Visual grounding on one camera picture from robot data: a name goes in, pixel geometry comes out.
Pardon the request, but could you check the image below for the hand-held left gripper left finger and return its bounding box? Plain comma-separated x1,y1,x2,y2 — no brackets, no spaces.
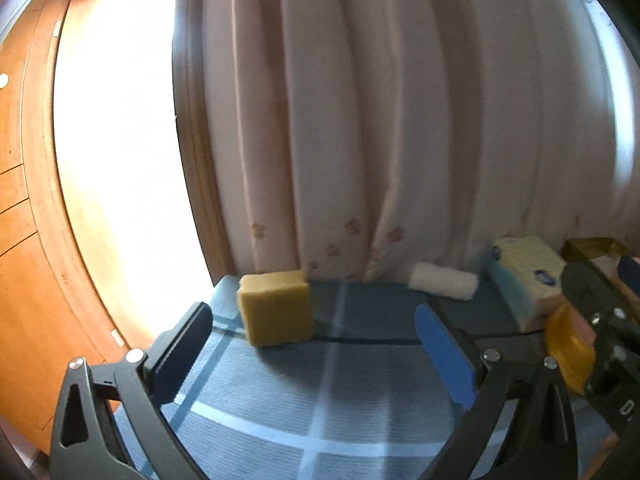
47,301,215,480

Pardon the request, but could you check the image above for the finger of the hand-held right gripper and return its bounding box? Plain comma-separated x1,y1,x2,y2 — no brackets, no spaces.
560,259,640,438
617,255,640,297

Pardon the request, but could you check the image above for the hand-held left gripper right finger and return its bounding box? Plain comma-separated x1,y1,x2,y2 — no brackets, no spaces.
414,302,581,480

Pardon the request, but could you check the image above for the gold rimmed tray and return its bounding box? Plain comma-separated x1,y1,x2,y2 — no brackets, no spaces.
560,236,632,262

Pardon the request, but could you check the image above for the yellow sponge block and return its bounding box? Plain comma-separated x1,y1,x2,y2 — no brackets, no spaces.
236,270,314,347

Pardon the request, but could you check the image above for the round container with yellow rim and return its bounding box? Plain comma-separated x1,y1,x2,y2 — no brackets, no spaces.
545,305,597,396

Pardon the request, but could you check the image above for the white bandage roll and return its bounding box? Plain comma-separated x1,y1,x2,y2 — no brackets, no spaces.
407,261,478,302

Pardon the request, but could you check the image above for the yellow tissue pack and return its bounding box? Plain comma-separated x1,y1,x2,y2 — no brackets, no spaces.
487,236,569,333

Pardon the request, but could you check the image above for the blue plaid tablecloth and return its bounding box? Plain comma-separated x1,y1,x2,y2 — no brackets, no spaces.
112,275,640,480

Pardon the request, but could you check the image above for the orange wooden wardrobe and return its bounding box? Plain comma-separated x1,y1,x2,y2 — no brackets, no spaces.
0,0,132,480

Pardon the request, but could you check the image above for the cream floral curtain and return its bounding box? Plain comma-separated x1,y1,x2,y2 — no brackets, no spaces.
172,0,640,288

